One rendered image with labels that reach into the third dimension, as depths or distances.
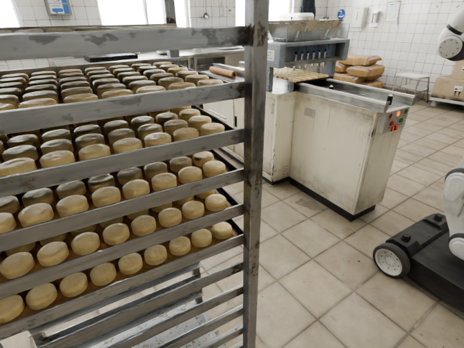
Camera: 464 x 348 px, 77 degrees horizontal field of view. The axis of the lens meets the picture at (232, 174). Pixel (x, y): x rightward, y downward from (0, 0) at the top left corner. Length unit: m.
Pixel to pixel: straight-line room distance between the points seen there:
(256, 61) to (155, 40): 0.17
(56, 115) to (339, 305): 1.59
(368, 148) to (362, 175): 0.20
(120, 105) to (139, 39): 0.10
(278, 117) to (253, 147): 1.75
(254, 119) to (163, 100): 0.17
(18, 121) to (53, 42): 0.12
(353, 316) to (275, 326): 0.40
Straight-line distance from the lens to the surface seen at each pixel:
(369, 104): 1.98
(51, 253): 0.64
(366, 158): 2.05
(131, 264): 0.69
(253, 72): 0.53
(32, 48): 0.47
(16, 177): 0.52
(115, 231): 0.64
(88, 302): 0.68
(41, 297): 0.71
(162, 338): 1.45
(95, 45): 0.47
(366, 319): 1.77
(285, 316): 1.67
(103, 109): 0.48
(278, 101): 2.27
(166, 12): 0.93
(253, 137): 0.56
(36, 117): 0.48
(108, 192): 0.59
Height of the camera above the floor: 1.35
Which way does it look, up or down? 29 degrees down
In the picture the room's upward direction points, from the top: 1 degrees counter-clockwise
